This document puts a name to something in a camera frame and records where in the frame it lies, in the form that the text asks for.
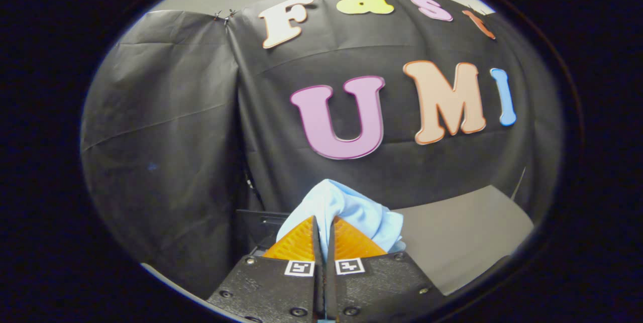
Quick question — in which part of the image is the light blue garment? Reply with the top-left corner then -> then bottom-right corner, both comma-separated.
275,179 -> 406,263

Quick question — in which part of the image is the beige cabinet with dark top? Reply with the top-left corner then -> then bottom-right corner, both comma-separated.
392,185 -> 534,296

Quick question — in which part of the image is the black backdrop cloth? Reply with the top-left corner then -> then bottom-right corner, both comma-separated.
80,0 -> 563,298

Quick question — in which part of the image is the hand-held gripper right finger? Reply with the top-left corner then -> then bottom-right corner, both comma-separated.
324,216 -> 445,323

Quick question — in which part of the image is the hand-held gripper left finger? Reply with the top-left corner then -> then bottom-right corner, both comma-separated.
207,216 -> 325,323

